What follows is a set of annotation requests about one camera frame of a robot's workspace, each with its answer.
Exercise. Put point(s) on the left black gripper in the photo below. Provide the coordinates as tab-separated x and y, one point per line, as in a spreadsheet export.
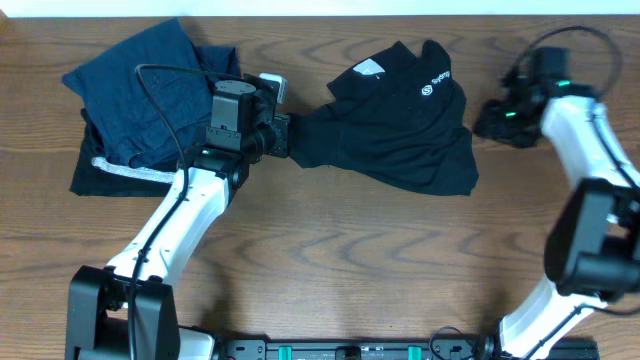
282	135

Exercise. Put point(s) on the black polo shirt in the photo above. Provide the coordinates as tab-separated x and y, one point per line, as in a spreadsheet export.
396	117

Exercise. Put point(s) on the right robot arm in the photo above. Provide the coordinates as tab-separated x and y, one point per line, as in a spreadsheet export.
591	256

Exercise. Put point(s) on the folded black garment white stripe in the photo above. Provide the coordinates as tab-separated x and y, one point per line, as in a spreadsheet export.
94	175

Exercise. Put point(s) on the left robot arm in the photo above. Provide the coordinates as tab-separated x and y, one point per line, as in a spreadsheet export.
126	310

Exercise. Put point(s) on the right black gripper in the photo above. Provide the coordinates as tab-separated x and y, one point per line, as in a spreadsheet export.
493	125

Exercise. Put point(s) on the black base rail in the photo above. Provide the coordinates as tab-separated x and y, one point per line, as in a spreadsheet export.
443	348

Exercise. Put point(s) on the folded dark blue shorts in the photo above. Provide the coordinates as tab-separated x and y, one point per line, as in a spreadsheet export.
131	128

